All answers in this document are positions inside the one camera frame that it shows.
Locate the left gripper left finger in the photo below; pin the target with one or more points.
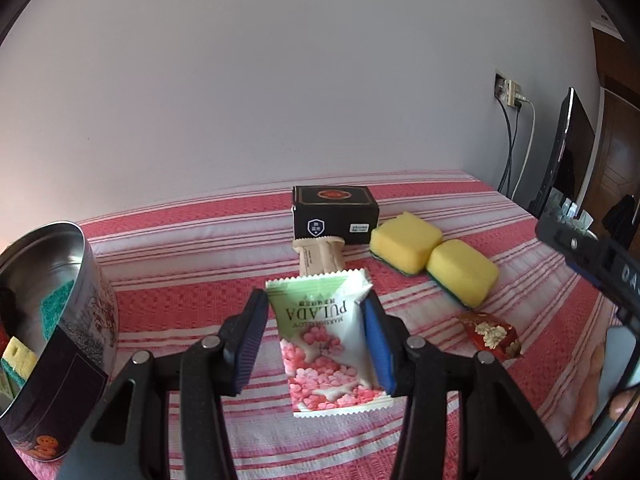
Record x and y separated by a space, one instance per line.
126 436

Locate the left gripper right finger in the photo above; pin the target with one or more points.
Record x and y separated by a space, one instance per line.
500 434

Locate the small red candy packet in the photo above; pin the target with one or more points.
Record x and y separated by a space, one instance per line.
492 334

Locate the green yellow sponge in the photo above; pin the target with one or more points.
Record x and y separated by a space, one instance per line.
18 360

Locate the yellow sponge front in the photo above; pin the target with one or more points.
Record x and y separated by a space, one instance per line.
464 271

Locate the pink marshmallow packet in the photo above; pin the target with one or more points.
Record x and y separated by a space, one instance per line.
323 344

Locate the beige snack packet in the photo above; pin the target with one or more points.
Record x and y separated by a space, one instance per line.
320 255

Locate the black gift box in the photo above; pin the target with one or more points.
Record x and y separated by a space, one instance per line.
349 212

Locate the person's hand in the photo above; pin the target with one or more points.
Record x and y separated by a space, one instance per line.
587 401

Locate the bottles on shelf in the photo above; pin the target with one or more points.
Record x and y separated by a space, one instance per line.
566 211

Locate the round metal tin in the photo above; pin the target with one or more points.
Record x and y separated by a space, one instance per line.
75 364

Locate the black monitor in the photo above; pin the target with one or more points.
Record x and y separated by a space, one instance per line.
570 155

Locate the red striped tablecloth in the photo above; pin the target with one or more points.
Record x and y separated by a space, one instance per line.
179 271

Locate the wall power socket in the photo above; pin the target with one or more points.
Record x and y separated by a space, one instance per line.
508 91

